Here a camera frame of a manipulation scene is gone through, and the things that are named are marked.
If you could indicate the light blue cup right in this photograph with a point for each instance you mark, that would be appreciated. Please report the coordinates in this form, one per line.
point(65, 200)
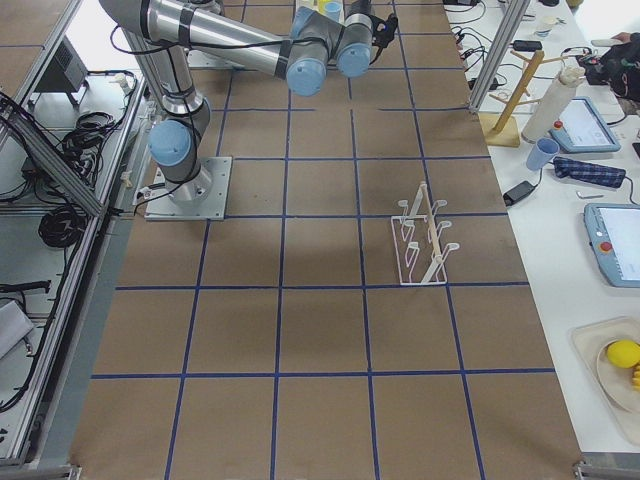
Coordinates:
point(332, 9)

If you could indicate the light blue cup on desk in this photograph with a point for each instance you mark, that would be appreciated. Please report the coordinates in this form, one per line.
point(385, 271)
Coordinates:
point(543, 152)

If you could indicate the black power adapter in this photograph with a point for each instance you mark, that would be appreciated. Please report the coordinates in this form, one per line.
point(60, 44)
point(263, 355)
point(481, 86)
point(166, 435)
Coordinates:
point(518, 193)

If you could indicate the wooden mug tree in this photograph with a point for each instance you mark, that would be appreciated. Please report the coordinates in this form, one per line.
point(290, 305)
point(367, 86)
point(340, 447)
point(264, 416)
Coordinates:
point(502, 130)

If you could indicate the folded dark plaid umbrella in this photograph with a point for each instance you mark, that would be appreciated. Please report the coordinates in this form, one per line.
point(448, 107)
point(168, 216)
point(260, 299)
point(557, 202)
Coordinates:
point(591, 173)

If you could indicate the blue teach pendant upper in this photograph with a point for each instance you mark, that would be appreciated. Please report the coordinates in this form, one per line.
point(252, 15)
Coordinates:
point(581, 129)

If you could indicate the blue teach pendant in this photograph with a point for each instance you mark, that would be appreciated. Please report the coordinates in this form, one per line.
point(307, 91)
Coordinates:
point(613, 232)
point(581, 129)

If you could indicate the blue teach pendant lower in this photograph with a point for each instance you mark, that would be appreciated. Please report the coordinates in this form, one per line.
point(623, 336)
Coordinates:
point(613, 232)

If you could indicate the yellow lemon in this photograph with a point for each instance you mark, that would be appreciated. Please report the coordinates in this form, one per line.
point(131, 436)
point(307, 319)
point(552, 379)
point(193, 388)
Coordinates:
point(624, 353)

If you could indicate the beige tray with fruit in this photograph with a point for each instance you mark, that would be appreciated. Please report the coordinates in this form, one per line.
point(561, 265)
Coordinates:
point(615, 383)

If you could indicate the white wire cup rack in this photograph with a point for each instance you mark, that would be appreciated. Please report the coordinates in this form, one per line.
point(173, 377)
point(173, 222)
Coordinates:
point(420, 254)

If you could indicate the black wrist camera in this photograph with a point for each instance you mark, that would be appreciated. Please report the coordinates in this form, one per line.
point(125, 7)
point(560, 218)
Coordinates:
point(384, 30)

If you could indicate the aluminium frame post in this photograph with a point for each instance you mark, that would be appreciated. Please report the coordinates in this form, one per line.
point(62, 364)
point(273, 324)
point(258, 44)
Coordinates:
point(505, 33)

